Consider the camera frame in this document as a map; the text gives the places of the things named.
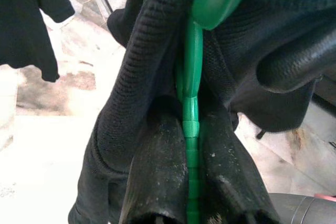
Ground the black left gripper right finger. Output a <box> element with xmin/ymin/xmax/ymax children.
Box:
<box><xmin>198</xmin><ymin>113</ymin><xmax>280</xmax><ymax>224</ymax></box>

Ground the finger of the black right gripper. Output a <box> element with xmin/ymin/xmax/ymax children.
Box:
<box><xmin>256</xmin><ymin>22</ymin><xmax>336</xmax><ymax>95</ymax></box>

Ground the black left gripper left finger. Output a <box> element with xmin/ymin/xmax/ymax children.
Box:
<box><xmin>119</xmin><ymin>95</ymin><xmax>190</xmax><ymax>224</ymax></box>

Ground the green plastic hanger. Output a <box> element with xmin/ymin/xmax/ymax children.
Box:
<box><xmin>175</xmin><ymin>0</ymin><xmax>259</xmax><ymax>224</ymax></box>

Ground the black shirt green logo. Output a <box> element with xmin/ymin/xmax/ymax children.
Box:
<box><xmin>67</xmin><ymin>0</ymin><xmax>336</xmax><ymax>224</ymax></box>
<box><xmin>0</xmin><ymin>0</ymin><xmax>76</xmax><ymax>82</ymax></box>

